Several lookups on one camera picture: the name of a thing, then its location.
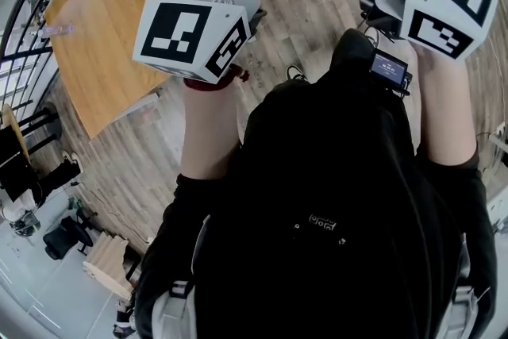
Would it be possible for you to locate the person's black shirt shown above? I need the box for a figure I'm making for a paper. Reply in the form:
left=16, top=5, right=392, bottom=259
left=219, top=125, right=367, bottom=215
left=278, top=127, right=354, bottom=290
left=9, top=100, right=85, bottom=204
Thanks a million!
left=134, top=27, right=499, bottom=339

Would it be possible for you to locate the person's right forearm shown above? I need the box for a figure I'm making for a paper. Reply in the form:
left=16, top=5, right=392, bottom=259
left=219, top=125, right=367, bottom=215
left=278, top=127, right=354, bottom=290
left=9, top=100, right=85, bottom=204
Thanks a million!
left=407, top=38, right=478, bottom=168

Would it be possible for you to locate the black bar stool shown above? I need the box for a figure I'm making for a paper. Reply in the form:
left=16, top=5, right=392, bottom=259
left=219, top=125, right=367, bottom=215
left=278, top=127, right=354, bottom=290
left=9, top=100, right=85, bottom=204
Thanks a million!
left=15, top=106, right=64, bottom=156

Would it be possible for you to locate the black office chair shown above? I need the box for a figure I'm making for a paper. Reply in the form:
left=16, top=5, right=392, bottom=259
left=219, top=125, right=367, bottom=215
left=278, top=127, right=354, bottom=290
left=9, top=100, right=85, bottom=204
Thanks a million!
left=42, top=215, right=94, bottom=261

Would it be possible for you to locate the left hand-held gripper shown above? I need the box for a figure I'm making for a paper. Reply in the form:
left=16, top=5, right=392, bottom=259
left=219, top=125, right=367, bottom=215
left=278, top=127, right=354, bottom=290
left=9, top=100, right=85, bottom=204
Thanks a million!
left=133, top=0, right=273, bottom=85

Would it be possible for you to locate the red wrist band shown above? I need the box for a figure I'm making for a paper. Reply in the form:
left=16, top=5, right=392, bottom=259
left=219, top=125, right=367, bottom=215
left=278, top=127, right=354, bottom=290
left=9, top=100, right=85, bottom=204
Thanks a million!
left=183, top=64, right=250, bottom=93

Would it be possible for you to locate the grey shoulder strap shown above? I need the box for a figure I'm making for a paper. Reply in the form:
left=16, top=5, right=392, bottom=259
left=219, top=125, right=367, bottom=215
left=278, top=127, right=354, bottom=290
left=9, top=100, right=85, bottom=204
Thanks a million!
left=152, top=279, right=197, bottom=339
left=447, top=284, right=483, bottom=339

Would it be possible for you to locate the black metal railing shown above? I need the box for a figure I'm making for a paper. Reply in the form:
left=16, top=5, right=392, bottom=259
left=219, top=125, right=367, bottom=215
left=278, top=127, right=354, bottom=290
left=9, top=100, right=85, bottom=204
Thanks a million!
left=0, top=0, right=83, bottom=114

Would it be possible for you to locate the light wooden step block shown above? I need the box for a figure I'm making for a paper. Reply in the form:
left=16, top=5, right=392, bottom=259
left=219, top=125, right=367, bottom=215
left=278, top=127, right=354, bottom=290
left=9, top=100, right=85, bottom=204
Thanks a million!
left=82, top=231, right=134, bottom=299

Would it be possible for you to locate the clear plastic bottle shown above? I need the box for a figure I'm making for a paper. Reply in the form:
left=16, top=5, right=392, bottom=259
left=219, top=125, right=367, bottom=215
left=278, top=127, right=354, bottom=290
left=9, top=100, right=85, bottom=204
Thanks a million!
left=38, top=23, right=75, bottom=38

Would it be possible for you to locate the person's left forearm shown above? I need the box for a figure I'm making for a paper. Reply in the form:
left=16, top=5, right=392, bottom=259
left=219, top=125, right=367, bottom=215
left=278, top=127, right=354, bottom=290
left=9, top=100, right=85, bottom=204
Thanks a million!
left=180, top=78, right=248, bottom=180

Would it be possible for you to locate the round wooden table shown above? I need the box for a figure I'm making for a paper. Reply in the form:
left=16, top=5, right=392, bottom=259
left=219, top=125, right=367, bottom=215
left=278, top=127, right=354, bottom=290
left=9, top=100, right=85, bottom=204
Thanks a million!
left=0, top=102, right=32, bottom=171

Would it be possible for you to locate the small black screen device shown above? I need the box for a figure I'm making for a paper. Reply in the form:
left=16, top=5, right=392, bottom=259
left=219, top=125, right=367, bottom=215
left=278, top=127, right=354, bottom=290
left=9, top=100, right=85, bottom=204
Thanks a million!
left=369, top=48, right=413, bottom=93

